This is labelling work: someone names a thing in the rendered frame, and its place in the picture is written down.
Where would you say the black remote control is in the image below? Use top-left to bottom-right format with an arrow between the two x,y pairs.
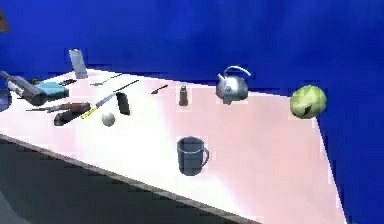
58,78 -> 78,87

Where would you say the black phone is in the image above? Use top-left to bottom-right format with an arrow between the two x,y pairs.
115,92 -> 131,116

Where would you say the grey fork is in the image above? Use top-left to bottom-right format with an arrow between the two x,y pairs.
90,73 -> 124,87

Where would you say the yellow handled knife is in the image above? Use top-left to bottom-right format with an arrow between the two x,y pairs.
80,93 -> 117,120

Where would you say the silver kettle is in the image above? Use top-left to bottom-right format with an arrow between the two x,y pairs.
215,65 -> 252,105

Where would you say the black thin utensil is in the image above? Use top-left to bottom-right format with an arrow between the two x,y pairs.
112,79 -> 140,93

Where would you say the brown handled knife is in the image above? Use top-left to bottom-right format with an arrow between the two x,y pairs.
26,101 -> 91,113

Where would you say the light blue sponge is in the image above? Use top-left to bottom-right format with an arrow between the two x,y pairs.
35,81 -> 70,102

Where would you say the brown pepper shaker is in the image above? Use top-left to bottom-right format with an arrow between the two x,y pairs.
178,85 -> 189,107

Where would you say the green lettuce head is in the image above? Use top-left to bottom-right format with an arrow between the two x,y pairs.
289,85 -> 328,120

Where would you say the white egg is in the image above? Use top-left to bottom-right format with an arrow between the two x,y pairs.
101,111 -> 116,128

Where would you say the blue-grey mug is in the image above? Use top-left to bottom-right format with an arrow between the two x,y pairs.
176,135 -> 211,177

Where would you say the blue plate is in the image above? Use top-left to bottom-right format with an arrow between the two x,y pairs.
0,88 -> 13,113

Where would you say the white kitchen counter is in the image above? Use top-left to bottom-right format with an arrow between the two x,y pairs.
0,68 -> 348,224

